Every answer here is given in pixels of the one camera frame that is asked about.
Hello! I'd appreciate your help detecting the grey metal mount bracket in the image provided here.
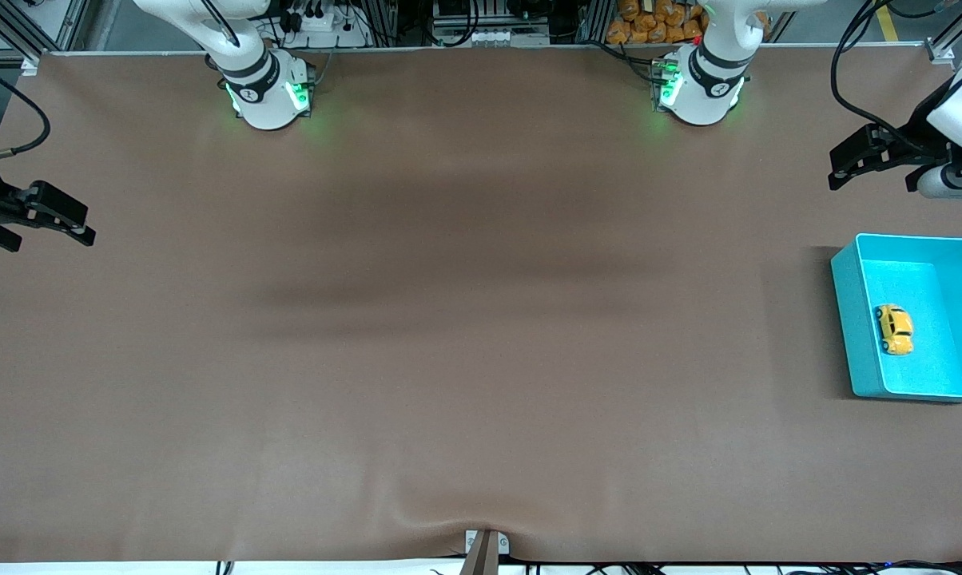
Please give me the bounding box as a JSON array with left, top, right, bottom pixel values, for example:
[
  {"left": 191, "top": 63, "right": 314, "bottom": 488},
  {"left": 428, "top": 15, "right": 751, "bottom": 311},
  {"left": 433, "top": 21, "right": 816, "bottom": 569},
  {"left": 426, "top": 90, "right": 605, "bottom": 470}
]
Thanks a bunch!
[{"left": 463, "top": 529, "right": 511, "bottom": 575}]

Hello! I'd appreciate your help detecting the orange snack packets pile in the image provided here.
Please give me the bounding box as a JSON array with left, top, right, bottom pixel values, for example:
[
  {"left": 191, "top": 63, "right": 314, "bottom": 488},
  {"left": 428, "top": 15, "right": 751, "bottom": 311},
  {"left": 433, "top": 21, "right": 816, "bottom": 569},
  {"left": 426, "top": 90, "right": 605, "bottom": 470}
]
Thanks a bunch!
[{"left": 606, "top": 0, "right": 706, "bottom": 45}]

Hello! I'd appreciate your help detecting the white power strip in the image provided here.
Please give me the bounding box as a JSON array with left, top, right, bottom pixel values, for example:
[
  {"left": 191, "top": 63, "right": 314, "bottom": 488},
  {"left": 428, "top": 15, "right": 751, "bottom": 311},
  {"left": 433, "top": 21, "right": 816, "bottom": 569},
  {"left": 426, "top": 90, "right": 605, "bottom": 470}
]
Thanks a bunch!
[{"left": 285, "top": 0, "right": 370, "bottom": 49}]

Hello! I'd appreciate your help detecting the yellow beetle toy car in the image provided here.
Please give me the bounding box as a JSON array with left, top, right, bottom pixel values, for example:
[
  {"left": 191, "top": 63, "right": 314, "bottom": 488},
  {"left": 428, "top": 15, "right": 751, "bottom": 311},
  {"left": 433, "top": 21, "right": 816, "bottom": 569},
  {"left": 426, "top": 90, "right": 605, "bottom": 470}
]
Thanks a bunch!
[{"left": 875, "top": 303, "right": 915, "bottom": 356}]

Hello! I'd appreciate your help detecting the aluminium frame strut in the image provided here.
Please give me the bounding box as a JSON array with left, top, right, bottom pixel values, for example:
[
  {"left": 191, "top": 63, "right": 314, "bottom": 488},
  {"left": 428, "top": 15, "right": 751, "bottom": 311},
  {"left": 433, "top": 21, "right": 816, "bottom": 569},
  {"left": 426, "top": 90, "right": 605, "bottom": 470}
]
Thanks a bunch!
[
  {"left": 0, "top": 0, "right": 90, "bottom": 65},
  {"left": 924, "top": 0, "right": 962, "bottom": 65}
]

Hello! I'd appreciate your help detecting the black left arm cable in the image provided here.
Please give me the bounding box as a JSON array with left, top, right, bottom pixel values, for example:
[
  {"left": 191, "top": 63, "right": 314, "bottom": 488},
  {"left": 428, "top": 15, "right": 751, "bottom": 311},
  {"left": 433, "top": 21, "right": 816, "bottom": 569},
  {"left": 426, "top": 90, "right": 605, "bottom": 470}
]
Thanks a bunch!
[{"left": 830, "top": 0, "right": 953, "bottom": 157}]

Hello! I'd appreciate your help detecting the teal plastic storage box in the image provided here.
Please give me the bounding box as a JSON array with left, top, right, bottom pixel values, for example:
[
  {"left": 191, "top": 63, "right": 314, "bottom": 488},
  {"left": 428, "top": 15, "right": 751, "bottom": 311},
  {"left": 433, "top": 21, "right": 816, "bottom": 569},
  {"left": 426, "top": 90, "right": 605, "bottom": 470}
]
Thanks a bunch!
[{"left": 830, "top": 233, "right": 962, "bottom": 402}]

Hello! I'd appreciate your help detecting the brown table mat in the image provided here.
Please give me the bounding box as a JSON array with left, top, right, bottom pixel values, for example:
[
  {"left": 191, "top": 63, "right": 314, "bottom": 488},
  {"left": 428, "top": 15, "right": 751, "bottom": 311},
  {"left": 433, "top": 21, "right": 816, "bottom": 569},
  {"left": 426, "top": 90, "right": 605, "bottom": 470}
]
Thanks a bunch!
[{"left": 0, "top": 44, "right": 962, "bottom": 564}]

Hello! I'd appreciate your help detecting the white connector strip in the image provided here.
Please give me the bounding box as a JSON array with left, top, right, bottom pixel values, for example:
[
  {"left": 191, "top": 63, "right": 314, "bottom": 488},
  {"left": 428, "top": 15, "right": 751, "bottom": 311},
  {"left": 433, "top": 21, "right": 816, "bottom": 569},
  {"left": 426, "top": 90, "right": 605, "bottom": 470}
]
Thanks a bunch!
[{"left": 433, "top": 28, "right": 550, "bottom": 47}]

